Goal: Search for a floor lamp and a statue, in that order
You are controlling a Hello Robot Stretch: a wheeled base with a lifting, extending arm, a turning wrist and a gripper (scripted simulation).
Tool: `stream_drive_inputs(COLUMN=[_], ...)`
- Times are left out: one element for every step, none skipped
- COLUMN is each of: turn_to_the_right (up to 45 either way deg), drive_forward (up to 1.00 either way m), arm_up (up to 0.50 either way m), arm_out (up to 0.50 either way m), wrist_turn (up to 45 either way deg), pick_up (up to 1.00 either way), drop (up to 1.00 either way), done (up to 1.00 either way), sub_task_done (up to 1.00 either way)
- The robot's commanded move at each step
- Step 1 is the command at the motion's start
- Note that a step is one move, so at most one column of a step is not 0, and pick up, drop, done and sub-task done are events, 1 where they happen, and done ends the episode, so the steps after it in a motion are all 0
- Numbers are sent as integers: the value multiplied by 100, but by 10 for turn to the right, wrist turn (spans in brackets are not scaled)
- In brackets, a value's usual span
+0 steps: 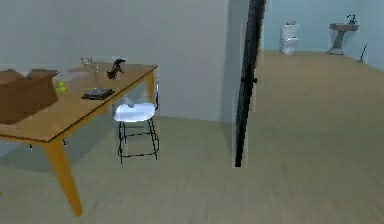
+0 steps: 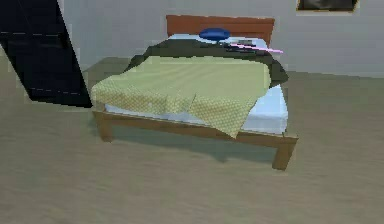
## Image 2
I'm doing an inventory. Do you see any wooden bed with green blanket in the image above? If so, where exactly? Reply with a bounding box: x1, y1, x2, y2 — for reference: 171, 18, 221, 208
89, 14, 300, 172

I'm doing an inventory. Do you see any blue pillow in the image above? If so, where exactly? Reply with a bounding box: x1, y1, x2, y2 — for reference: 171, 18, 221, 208
198, 27, 232, 42

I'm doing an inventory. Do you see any pink stick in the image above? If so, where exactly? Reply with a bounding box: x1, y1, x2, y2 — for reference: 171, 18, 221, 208
230, 42, 284, 54

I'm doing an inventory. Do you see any framed dark wall picture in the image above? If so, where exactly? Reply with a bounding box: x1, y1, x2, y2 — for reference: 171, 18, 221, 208
295, 0, 360, 14

